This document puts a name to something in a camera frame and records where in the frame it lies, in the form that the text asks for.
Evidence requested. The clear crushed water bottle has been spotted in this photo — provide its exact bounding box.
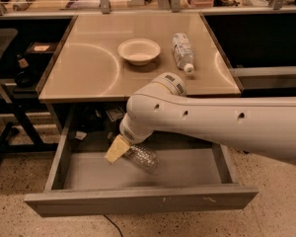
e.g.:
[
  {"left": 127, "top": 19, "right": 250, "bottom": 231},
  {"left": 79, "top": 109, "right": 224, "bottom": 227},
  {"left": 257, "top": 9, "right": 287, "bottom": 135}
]
[{"left": 107, "top": 131, "right": 160, "bottom": 175}]

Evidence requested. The black floor cable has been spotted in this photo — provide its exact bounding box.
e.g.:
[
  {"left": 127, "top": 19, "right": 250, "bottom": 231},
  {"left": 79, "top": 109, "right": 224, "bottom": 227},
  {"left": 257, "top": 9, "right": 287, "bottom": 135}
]
[{"left": 103, "top": 214, "right": 125, "bottom": 237}]

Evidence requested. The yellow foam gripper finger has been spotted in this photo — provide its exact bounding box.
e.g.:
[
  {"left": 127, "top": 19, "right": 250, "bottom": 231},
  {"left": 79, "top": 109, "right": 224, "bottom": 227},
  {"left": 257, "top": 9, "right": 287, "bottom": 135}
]
[{"left": 105, "top": 134, "right": 130, "bottom": 163}]

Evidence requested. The small dark box with label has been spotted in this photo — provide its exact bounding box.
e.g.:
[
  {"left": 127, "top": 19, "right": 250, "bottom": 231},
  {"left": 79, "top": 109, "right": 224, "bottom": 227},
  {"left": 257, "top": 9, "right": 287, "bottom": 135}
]
[{"left": 27, "top": 41, "right": 58, "bottom": 53}]

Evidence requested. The grey cabinet with counter top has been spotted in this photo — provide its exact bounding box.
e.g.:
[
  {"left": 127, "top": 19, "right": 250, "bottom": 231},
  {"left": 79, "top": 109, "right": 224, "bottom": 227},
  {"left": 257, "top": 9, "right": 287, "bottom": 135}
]
[{"left": 38, "top": 11, "right": 241, "bottom": 128}]

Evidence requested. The white paper bowl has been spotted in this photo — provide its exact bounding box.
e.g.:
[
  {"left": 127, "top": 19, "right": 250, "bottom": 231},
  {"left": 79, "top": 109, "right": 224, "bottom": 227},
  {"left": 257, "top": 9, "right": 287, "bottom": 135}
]
[{"left": 117, "top": 39, "right": 161, "bottom": 66}]

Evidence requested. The full labelled water bottle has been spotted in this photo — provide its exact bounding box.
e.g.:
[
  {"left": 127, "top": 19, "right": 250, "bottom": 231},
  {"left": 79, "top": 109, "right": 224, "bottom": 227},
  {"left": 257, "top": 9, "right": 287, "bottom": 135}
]
[{"left": 172, "top": 33, "right": 194, "bottom": 75}]

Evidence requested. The open grey metal drawer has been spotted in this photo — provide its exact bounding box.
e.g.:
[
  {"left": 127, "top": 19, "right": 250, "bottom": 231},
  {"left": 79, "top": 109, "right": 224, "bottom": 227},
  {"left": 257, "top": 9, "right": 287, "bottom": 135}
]
[{"left": 25, "top": 107, "right": 259, "bottom": 216}]

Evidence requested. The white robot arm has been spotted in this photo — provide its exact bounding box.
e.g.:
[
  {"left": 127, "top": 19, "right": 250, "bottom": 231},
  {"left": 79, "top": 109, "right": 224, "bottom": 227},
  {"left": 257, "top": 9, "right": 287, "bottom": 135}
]
[{"left": 106, "top": 73, "right": 296, "bottom": 165}]

